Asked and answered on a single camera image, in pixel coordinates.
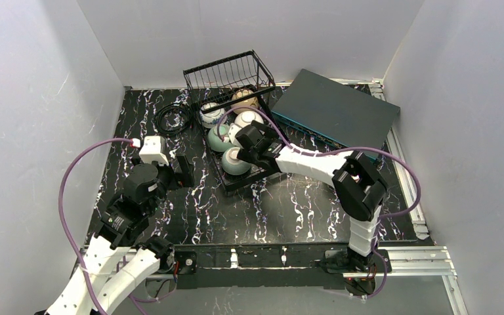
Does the white ribbed ceramic bowl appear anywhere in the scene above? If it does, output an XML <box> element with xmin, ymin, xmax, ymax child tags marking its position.
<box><xmin>234</xmin><ymin>110</ymin><xmax>264</xmax><ymax>128</ymax></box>

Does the black wire dish rack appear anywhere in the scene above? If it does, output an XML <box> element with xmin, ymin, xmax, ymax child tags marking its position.
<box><xmin>183</xmin><ymin>50</ymin><xmax>289</xmax><ymax>194</ymax></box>

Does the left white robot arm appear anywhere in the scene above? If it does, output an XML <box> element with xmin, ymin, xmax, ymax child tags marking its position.
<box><xmin>43</xmin><ymin>154</ymin><xmax>194</xmax><ymax>314</ymax></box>

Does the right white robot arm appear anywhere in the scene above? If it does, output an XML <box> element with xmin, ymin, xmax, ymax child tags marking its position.
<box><xmin>229</xmin><ymin>121</ymin><xmax>389</xmax><ymax>271</ymax></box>

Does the beige ceramic bowl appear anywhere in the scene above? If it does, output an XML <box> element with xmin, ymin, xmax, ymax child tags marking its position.
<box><xmin>230</xmin><ymin>89</ymin><xmax>259</xmax><ymax>115</ymax></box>

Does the green lined ceramic bowl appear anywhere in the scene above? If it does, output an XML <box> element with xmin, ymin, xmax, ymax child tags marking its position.
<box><xmin>221</xmin><ymin>147</ymin><xmax>251</xmax><ymax>176</ymax></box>

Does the pale green ceramic bowl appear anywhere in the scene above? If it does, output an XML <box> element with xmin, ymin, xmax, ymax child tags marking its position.
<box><xmin>207</xmin><ymin>124</ymin><xmax>234</xmax><ymax>153</ymax></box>

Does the blue white patterned bowl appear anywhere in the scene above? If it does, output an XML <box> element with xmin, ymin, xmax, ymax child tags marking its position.
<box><xmin>199</xmin><ymin>102</ymin><xmax>226</xmax><ymax>129</ymax></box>

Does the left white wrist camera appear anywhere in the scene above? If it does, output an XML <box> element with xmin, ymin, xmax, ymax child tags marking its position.
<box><xmin>138</xmin><ymin>135</ymin><xmax>169</xmax><ymax>166</ymax></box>

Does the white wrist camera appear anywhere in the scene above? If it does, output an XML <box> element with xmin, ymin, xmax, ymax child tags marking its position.
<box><xmin>138</xmin><ymin>135</ymin><xmax>169</xmax><ymax>166</ymax></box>
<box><xmin>228</xmin><ymin>123</ymin><xmax>243</xmax><ymax>148</ymax></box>

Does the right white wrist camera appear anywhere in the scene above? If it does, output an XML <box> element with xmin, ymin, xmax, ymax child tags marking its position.
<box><xmin>228</xmin><ymin>123</ymin><xmax>243</xmax><ymax>148</ymax></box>

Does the grey teal network switch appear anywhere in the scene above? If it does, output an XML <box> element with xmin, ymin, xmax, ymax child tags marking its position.
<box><xmin>272</xmin><ymin>69</ymin><xmax>400</xmax><ymax>149</ymax></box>

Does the coiled black cable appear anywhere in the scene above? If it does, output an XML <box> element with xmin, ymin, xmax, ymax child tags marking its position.
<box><xmin>154</xmin><ymin>103</ymin><xmax>194</xmax><ymax>137</ymax></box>

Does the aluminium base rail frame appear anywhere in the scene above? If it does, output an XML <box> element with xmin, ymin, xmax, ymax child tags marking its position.
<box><xmin>60</xmin><ymin>243</ymin><xmax>468</xmax><ymax>315</ymax></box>

